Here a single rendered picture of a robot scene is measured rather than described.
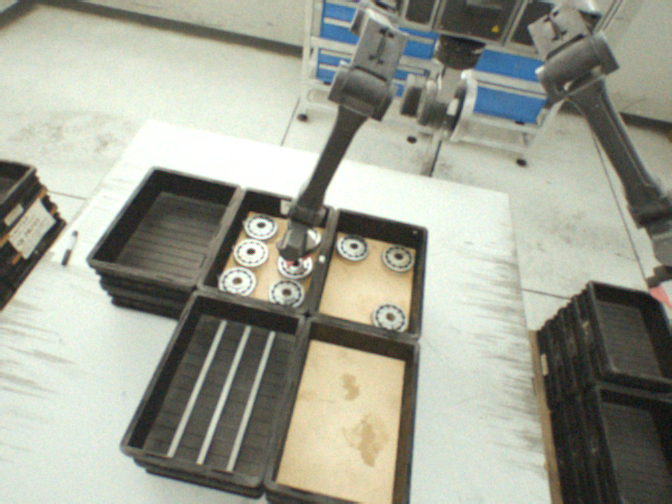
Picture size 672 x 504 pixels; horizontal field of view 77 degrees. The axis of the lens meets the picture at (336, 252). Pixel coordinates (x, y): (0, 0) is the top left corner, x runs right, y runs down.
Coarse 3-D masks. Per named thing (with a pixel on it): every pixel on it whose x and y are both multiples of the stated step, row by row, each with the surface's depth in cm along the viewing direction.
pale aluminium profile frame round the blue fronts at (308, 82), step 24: (312, 0) 248; (624, 0) 223; (312, 24) 261; (600, 24) 236; (336, 48) 265; (312, 72) 327; (432, 72) 269; (480, 72) 263; (384, 120) 302; (480, 120) 290; (504, 120) 290; (504, 144) 301; (528, 144) 302
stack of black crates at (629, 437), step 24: (576, 408) 164; (600, 408) 151; (624, 408) 163; (648, 408) 162; (552, 432) 176; (576, 432) 162; (600, 432) 150; (624, 432) 157; (648, 432) 159; (576, 456) 159; (600, 456) 146; (624, 456) 152; (648, 456) 153; (576, 480) 155; (600, 480) 145; (624, 480) 147; (648, 480) 148
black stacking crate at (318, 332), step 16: (320, 336) 113; (336, 336) 111; (352, 336) 110; (368, 336) 108; (304, 352) 109; (368, 352) 115; (384, 352) 113; (400, 352) 112; (288, 416) 101; (400, 416) 105; (400, 432) 101; (400, 448) 98; (400, 464) 94; (272, 480) 94; (400, 480) 91; (272, 496) 92; (288, 496) 92; (400, 496) 88
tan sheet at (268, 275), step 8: (248, 216) 139; (280, 224) 139; (280, 232) 137; (320, 232) 139; (240, 240) 133; (320, 240) 137; (272, 248) 132; (232, 256) 129; (272, 256) 131; (312, 256) 133; (232, 264) 127; (272, 264) 129; (312, 264) 131; (224, 272) 125; (256, 272) 126; (264, 272) 127; (272, 272) 127; (312, 272) 129; (256, 280) 125; (264, 280) 125; (272, 280) 125; (256, 288) 123; (264, 288) 123; (304, 288) 125; (256, 296) 121; (264, 296) 122; (288, 296) 123
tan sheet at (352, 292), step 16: (336, 240) 138; (368, 240) 139; (336, 256) 134; (368, 256) 135; (336, 272) 130; (352, 272) 131; (368, 272) 131; (384, 272) 132; (336, 288) 126; (352, 288) 127; (368, 288) 128; (384, 288) 129; (400, 288) 129; (320, 304) 122; (336, 304) 123; (352, 304) 124; (368, 304) 124; (400, 304) 126; (368, 320) 121
